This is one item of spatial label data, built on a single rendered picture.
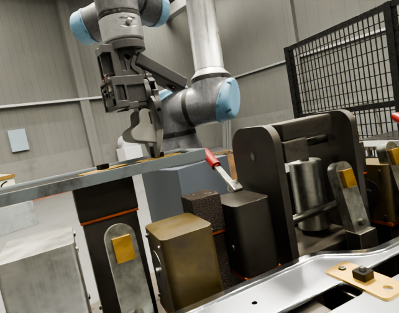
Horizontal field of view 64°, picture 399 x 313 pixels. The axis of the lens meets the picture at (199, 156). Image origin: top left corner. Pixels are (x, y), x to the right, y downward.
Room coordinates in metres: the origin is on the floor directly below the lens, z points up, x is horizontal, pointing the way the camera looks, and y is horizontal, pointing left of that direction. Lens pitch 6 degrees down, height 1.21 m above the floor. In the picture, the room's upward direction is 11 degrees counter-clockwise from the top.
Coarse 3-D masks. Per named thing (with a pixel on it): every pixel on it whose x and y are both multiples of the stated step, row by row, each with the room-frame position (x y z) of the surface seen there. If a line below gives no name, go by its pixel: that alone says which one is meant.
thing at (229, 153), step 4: (216, 152) 6.41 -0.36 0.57; (220, 152) 6.41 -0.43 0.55; (224, 152) 6.42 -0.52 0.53; (228, 152) 6.42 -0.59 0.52; (232, 152) 5.94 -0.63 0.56; (228, 156) 5.59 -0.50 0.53; (232, 156) 5.59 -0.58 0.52; (228, 160) 5.58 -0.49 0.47; (232, 160) 5.59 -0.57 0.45; (232, 164) 5.59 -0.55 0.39; (232, 168) 5.59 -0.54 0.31; (232, 172) 5.59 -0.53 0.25; (232, 176) 5.59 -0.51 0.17; (236, 176) 5.59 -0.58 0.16
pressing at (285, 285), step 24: (288, 264) 0.41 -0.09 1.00; (312, 264) 0.41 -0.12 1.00; (336, 264) 0.40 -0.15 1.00; (360, 264) 0.38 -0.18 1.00; (240, 288) 0.37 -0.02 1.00; (264, 288) 0.37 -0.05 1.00; (288, 288) 0.36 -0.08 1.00; (312, 288) 0.35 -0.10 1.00; (384, 288) 0.33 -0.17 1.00; (192, 312) 0.35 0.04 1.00; (216, 312) 0.34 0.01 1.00; (240, 312) 0.33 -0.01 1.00; (264, 312) 0.32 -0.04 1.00; (336, 312) 0.30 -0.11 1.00; (360, 312) 0.29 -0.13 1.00; (384, 312) 0.29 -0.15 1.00
